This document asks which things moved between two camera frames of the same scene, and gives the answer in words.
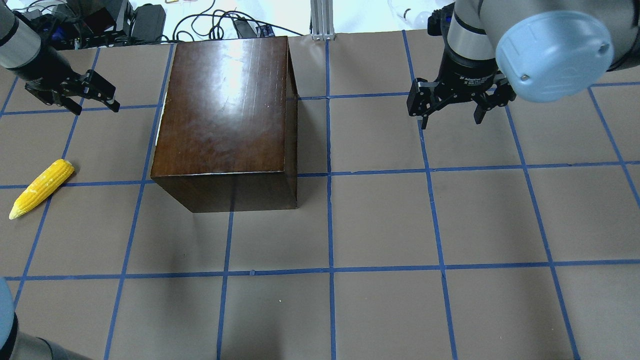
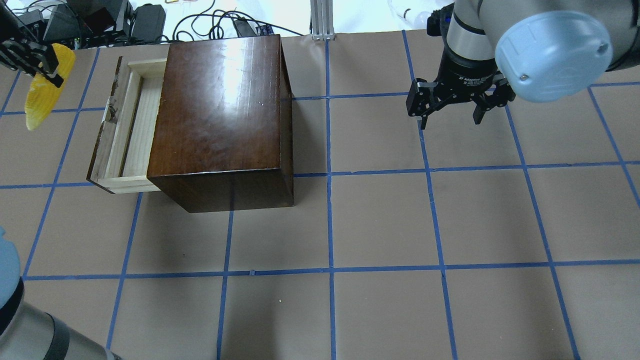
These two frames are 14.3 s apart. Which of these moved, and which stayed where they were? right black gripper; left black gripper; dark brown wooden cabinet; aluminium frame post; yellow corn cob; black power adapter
Moved: yellow corn cob; left black gripper
Stayed: black power adapter; dark brown wooden cabinet; aluminium frame post; right black gripper
